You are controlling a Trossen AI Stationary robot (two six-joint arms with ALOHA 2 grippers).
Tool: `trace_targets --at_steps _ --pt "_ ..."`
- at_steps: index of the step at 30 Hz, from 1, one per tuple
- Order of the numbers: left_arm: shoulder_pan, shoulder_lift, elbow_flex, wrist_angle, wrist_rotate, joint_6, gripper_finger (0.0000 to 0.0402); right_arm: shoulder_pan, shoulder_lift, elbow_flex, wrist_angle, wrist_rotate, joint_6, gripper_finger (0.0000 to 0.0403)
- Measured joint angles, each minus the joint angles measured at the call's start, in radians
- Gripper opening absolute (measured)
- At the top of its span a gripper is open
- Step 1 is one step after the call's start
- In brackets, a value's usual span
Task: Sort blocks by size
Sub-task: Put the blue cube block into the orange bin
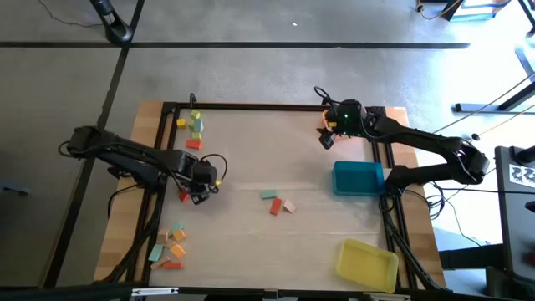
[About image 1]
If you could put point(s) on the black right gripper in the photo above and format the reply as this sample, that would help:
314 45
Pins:
349 121

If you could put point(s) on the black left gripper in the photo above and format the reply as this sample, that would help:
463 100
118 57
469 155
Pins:
205 175

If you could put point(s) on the yellow wooden block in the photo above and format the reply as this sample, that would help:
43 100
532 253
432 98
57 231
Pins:
181 123

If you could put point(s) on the grey-green wooden block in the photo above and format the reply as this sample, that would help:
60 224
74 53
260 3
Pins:
269 194

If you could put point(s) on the red rectangular wooden block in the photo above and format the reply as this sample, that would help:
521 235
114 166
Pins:
276 206

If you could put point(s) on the beige wooden wedge block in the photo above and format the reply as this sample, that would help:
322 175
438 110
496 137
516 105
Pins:
289 206

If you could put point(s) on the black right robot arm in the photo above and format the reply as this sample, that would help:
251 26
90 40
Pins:
418 138

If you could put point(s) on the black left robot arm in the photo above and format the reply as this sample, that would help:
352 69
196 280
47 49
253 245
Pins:
125 152

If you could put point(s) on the teal plastic bin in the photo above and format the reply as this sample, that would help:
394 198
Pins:
357 180

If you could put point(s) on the mint green wooden block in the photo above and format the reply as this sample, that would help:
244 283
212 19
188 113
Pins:
156 253

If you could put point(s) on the black metal stand leg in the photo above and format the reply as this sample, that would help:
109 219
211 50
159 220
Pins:
472 108

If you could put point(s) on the yellow plastic bin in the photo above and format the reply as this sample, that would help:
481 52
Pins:
368 265

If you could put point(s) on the blue and white box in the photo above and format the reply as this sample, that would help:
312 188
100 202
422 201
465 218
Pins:
476 12

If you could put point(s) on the black floor stand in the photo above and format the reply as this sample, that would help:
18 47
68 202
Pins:
117 31

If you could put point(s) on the fiducial marker sticker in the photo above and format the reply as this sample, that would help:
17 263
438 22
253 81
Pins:
522 175

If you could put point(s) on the black cabinet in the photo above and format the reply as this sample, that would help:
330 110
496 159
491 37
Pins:
518 230

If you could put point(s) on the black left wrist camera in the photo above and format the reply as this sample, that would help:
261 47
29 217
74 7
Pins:
200 197

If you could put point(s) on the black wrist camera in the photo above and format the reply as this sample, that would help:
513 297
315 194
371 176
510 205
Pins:
200 197
328 141

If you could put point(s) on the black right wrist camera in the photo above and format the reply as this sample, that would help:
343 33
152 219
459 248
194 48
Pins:
328 141

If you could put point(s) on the black metal table frame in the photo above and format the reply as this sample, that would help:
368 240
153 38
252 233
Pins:
251 106

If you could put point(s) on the silver metal bracket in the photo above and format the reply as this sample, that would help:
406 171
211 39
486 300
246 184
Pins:
154 291

